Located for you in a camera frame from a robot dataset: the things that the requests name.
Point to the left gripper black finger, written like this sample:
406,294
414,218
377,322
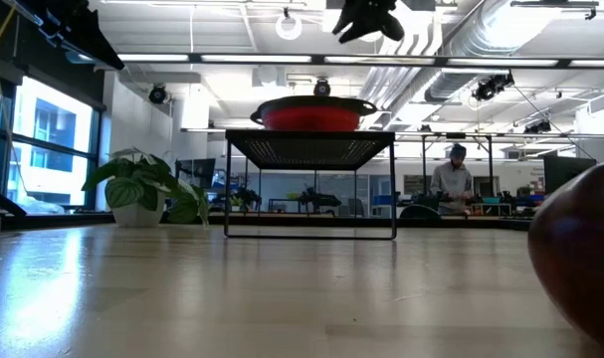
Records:
85,32

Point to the black monitor on arm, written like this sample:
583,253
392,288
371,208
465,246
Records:
197,171

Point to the silver ceiling duct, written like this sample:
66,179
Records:
480,35

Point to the black perforated metal shelf rack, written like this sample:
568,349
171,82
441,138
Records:
309,149

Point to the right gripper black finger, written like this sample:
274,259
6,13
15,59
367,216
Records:
392,29
353,25

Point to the red collapsible colander grey rim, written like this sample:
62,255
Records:
311,119

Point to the person with cap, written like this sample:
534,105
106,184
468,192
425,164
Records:
451,184

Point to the long overhead light bar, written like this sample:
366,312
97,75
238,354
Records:
257,58

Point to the green potted plant white pot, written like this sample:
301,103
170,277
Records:
132,189

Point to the black round ceiling fixture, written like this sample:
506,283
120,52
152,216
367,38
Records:
157,94
322,88

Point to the black ceiling track lights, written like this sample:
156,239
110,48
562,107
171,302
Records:
490,88

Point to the large black monitor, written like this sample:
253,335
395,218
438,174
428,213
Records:
567,174

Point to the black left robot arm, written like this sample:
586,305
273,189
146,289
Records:
0,201

